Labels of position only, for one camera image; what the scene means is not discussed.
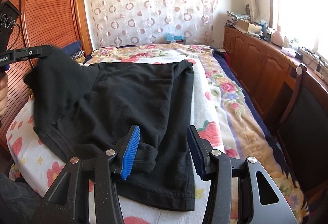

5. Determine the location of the black printed t-shirt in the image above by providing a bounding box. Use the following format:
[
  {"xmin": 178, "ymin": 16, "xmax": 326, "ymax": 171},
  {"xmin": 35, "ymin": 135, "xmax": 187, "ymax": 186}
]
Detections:
[{"xmin": 24, "ymin": 48, "xmax": 195, "ymax": 211}]

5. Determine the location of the person's left hand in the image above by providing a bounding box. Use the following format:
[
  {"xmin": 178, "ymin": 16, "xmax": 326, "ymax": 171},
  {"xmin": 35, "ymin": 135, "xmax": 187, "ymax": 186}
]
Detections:
[{"xmin": 0, "ymin": 72, "xmax": 8, "ymax": 118}]

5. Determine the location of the wooden louvered wardrobe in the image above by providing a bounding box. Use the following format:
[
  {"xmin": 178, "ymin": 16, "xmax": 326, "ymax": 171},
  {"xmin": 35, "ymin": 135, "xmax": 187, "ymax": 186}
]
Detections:
[{"xmin": 0, "ymin": 0, "xmax": 93, "ymax": 152}]

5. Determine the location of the white strawberry flower sheet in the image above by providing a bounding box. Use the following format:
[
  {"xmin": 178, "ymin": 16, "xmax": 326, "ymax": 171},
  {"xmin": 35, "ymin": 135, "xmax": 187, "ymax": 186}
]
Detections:
[{"xmin": 7, "ymin": 57, "xmax": 238, "ymax": 223}]

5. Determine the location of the floral peony bed blanket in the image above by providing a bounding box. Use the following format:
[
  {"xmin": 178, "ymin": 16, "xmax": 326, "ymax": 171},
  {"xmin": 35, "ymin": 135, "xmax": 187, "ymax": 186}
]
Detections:
[{"xmin": 87, "ymin": 43, "xmax": 310, "ymax": 223}]

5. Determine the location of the navy blue folded garment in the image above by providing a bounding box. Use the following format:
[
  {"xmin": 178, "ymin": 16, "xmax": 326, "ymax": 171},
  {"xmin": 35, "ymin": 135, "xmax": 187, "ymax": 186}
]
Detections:
[{"xmin": 61, "ymin": 40, "xmax": 82, "ymax": 56}]

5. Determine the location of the circle patterned folded garment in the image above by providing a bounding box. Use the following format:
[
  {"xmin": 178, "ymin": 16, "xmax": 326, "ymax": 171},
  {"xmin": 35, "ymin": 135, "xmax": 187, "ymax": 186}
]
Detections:
[{"xmin": 71, "ymin": 50, "xmax": 84, "ymax": 59}]

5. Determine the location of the yellow folded garment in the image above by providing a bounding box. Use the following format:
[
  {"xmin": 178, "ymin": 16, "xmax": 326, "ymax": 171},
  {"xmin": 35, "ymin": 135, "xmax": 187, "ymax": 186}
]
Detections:
[{"xmin": 75, "ymin": 56, "xmax": 86, "ymax": 63}]

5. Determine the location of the dark wooden chair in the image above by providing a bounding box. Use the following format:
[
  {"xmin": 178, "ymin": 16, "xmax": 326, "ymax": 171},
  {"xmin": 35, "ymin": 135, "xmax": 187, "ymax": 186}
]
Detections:
[{"xmin": 277, "ymin": 63, "xmax": 327, "ymax": 203}]

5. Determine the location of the wooden side cabinet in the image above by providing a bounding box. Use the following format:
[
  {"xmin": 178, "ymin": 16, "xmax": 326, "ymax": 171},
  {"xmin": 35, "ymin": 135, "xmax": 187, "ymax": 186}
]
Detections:
[{"xmin": 223, "ymin": 24, "xmax": 328, "ymax": 122}]

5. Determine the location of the sheer circle pattern curtain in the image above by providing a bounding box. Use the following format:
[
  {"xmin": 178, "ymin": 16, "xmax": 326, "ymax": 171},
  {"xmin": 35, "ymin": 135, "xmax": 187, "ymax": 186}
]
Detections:
[{"xmin": 86, "ymin": 0, "xmax": 218, "ymax": 48}]

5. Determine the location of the pink bottle on cabinet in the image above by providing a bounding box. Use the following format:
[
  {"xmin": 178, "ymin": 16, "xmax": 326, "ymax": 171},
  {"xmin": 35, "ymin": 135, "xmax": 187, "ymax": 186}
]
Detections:
[{"xmin": 272, "ymin": 25, "xmax": 284, "ymax": 47}]

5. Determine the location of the cardboard box on cabinet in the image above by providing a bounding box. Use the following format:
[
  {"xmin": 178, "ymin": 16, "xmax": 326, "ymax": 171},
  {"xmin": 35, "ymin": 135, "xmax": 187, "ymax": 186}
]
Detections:
[{"xmin": 237, "ymin": 18, "xmax": 262, "ymax": 34}]

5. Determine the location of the blue item box by wall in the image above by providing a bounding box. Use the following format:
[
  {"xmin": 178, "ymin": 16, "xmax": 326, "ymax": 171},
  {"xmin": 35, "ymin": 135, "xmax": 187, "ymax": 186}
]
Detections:
[{"xmin": 164, "ymin": 33, "xmax": 186, "ymax": 44}]

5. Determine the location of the window with wooden frame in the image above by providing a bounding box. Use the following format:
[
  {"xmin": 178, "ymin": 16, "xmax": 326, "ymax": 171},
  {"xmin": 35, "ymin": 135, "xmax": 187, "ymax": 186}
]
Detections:
[{"xmin": 277, "ymin": 0, "xmax": 327, "ymax": 60}]

